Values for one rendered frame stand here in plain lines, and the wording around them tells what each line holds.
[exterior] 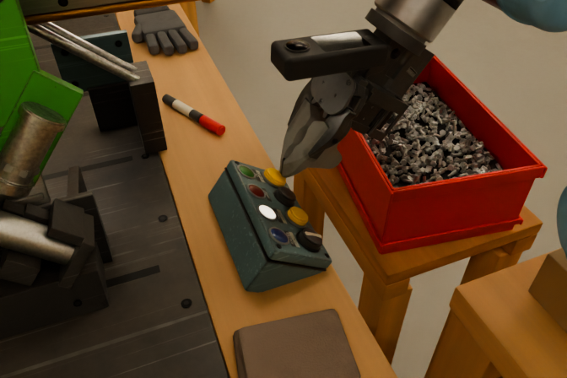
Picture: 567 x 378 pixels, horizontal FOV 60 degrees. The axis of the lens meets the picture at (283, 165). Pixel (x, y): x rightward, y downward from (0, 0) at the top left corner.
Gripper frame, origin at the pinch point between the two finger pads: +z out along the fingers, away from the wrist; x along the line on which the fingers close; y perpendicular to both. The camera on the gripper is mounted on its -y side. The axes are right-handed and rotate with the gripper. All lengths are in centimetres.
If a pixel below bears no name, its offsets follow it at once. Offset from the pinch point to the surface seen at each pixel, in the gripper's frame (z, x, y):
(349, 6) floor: -5, 244, 172
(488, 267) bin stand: 1.9, -8.2, 39.6
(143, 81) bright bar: 2.4, 14.6, -14.2
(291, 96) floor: 41, 153, 107
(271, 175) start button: 1.4, -0.5, -1.1
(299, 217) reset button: 1.3, -7.8, -0.5
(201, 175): 8.8, 7.2, -4.5
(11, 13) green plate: -4.4, 2.3, -30.8
